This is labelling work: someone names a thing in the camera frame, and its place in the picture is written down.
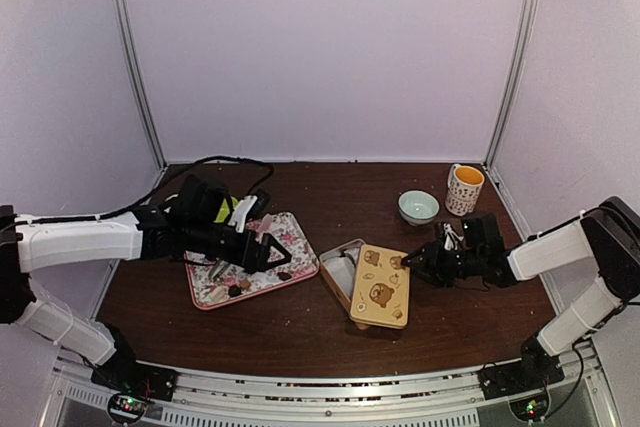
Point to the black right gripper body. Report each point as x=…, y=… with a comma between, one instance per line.
x=445, y=268

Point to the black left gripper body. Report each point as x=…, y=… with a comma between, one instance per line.
x=202, y=240

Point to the pink metal tongs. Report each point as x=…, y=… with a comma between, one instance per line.
x=261, y=229

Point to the bear print tin lid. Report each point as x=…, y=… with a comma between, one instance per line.
x=381, y=289

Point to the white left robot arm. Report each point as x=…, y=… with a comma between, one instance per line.
x=29, y=243

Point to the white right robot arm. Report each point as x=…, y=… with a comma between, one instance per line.
x=616, y=229

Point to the caramel shell chocolate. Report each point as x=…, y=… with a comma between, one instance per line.
x=244, y=284

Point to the dark rose chocolate lower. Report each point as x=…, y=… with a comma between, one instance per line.
x=234, y=291

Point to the white chocolate piece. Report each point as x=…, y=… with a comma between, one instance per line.
x=217, y=295

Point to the lime green plastic bowl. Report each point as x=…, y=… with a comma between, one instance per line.
x=225, y=209

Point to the light blue ceramic bowl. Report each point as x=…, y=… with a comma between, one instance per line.
x=417, y=207

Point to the pink floral serving tray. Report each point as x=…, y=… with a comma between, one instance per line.
x=286, y=229

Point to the tan tin box paper cups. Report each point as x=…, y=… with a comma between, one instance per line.
x=338, y=269

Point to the white floral mug yellow inside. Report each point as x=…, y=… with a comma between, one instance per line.
x=464, y=185

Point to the right circuit board with leds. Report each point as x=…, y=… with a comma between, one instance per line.
x=530, y=409

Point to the circuit board with leds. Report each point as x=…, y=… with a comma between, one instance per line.
x=125, y=409
x=530, y=409

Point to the left circuit board with leds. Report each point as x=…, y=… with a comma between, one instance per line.
x=125, y=409

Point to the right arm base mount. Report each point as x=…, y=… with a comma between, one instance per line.
x=520, y=372

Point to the right side aluminium base rail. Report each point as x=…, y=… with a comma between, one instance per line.
x=543, y=251

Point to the front aluminium frame rail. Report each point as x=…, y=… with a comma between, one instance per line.
x=446, y=398

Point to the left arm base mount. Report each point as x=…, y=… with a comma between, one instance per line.
x=123, y=372

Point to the left rear aluminium corner post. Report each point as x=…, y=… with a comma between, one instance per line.
x=135, y=75

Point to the aluminium corner post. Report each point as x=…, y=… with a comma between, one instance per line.
x=135, y=75
x=523, y=36

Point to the right rear aluminium corner post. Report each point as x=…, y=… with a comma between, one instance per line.
x=523, y=36

